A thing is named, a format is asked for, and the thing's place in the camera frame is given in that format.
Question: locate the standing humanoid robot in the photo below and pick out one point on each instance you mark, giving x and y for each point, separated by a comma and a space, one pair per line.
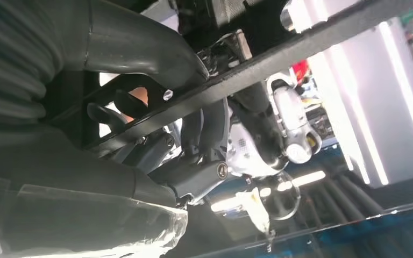
292, 117

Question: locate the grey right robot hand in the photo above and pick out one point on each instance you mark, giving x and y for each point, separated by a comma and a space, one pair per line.
85, 167

